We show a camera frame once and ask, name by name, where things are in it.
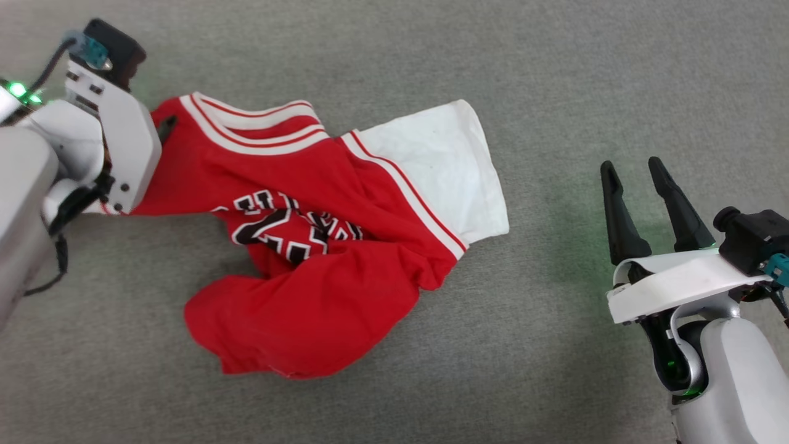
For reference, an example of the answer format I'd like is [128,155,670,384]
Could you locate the right camera cable teal plug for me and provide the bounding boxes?
[737,253,789,327]

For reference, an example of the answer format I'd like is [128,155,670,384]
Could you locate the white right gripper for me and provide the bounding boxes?
[600,156,774,325]

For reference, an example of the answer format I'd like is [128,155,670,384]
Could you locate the red white basketball jersey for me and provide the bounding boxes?
[99,91,510,380]

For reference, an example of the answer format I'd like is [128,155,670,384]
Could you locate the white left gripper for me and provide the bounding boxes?
[65,55,178,215]

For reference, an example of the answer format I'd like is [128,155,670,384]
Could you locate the grey fabric sofa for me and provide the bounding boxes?
[0,0,789,444]

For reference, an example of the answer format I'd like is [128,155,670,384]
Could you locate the camera cable teal plug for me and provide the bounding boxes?
[737,253,789,327]
[28,30,113,93]

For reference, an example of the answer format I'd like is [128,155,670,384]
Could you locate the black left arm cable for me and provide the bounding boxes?
[23,179,115,298]

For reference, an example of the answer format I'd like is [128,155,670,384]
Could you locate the left camera cable teal plug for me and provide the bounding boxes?
[28,30,113,93]

